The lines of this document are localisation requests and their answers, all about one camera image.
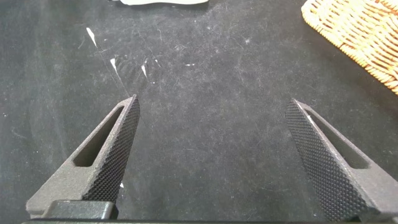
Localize rectangular wicker basket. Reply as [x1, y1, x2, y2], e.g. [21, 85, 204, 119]
[300, 0, 398, 96]

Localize white brush bottle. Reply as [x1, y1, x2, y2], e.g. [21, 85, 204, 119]
[119, 0, 209, 6]

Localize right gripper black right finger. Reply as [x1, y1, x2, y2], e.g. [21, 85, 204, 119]
[285, 98, 398, 222]

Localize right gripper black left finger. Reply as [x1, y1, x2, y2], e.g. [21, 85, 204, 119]
[25, 94, 141, 219]

